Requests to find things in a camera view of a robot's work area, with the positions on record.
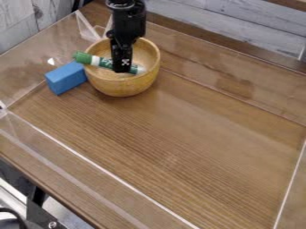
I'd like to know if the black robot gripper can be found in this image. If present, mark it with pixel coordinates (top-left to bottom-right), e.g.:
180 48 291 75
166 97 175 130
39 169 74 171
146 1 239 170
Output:
106 0 147 73

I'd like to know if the blue rectangular block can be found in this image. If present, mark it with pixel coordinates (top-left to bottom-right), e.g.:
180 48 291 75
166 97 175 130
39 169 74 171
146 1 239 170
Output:
44 62 87 95

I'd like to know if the black cable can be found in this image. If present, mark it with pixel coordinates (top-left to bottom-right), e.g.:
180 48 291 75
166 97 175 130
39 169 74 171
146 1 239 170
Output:
0 208 28 229

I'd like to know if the black table leg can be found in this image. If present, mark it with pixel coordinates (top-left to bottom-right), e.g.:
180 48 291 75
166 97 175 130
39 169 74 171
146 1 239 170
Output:
31 186 47 207

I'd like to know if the brown wooden bowl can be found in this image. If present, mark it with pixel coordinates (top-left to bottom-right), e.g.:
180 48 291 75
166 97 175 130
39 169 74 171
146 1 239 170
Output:
84 38 162 97

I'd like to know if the clear acrylic tray wall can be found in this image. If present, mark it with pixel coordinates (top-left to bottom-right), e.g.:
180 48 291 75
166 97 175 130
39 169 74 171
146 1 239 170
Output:
0 101 199 229

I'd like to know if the clear acrylic corner bracket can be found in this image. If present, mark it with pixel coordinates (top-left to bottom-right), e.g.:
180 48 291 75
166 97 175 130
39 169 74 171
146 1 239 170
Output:
75 11 112 42

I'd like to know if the green white dry-erase marker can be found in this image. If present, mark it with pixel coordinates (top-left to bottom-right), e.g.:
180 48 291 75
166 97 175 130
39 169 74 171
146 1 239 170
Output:
74 51 146 75

